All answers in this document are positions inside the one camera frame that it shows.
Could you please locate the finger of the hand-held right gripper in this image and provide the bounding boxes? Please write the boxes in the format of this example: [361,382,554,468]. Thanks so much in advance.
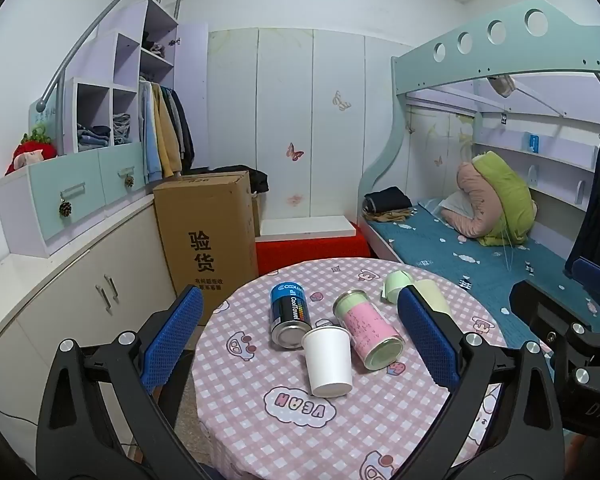
[572,256,600,306]
[509,280,595,357]

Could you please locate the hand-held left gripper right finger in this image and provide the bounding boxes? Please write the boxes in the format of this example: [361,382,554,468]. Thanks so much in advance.
[396,284,567,480]

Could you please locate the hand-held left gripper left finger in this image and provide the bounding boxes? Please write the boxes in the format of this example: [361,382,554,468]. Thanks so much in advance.
[36,284,204,480]

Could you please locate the white paper cup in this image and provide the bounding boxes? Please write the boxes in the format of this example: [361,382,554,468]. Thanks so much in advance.
[301,326,354,399]

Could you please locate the pale yellow paper cup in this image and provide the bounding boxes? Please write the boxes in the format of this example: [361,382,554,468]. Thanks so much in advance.
[414,280,452,322]

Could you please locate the light green paper cup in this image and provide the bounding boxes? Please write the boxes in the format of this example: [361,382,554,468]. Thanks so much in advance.
[382,270,417,306]

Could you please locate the pink and green can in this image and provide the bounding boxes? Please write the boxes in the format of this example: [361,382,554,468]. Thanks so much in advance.
[332,290,406,372]

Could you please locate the dark hanging garment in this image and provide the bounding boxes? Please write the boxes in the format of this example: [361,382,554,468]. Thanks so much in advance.
[564,125,600,278]

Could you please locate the blue printed bed sheet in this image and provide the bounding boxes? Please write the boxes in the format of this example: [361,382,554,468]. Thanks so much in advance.
[365,199,600,348]

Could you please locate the round table pink checked cloth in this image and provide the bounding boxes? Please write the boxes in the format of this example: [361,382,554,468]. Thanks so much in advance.
[191,257,556,480]

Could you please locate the brown cardboard box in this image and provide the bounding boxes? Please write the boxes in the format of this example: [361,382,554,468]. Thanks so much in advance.
[153,170,259,312]

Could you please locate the pink and green rolled quilt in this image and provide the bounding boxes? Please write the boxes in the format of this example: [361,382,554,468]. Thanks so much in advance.
[440,154,538,247]

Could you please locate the blue and black can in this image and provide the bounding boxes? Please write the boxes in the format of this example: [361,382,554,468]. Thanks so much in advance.
[270,282,315,349]

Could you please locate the white low cabinet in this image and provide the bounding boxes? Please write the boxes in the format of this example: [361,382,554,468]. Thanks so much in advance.
[0,194,193,463]

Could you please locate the white pillow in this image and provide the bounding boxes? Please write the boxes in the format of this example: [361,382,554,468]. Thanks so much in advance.
[437,195,473,218]

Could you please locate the dark folded clothes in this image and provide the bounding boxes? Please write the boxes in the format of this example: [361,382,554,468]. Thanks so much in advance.
[362,186,414,222]

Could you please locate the red box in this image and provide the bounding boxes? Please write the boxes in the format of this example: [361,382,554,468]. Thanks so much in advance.
[255,221,373,277]

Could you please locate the white board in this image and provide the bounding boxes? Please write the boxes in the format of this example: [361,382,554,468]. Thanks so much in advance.
[259,214,357,239]

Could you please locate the black cloth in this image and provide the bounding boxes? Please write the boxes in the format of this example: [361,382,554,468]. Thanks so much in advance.
[215,164,270,195]

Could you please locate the light blue hanging shirt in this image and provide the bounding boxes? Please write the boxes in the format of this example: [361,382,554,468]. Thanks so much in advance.
[139,80,162,182]

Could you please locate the yellow hanging jacket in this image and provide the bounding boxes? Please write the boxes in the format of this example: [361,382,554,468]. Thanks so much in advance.
[151,82,183,178]

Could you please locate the dark hanging jacket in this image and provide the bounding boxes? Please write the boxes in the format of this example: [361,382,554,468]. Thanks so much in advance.
[170,87,196,173]

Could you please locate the beige hanging lamp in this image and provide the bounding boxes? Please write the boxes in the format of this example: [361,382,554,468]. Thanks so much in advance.
[487,75,516,98]

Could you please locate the folded grey clothes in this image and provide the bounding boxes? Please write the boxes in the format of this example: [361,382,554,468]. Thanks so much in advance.
[112,112,132,145]

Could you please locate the folded jeans stack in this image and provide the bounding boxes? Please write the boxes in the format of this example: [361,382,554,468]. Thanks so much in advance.
[76,122,112,151]

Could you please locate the lilac stair cabinet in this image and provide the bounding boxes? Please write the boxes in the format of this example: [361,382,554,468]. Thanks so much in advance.
[0,0,211,258]

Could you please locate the red strawberry plush toy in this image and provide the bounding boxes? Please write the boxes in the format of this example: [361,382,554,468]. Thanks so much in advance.
[5,127,58,176]

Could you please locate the mint green bunk bed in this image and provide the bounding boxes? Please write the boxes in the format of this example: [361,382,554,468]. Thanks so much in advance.
[357,0,600,361]

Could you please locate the white wardrobe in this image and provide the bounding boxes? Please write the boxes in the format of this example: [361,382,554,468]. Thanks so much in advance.
[204,26,416,222]

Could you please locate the grey metal handrail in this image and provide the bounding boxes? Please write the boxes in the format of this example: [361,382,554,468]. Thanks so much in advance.
[36,0,187,114]

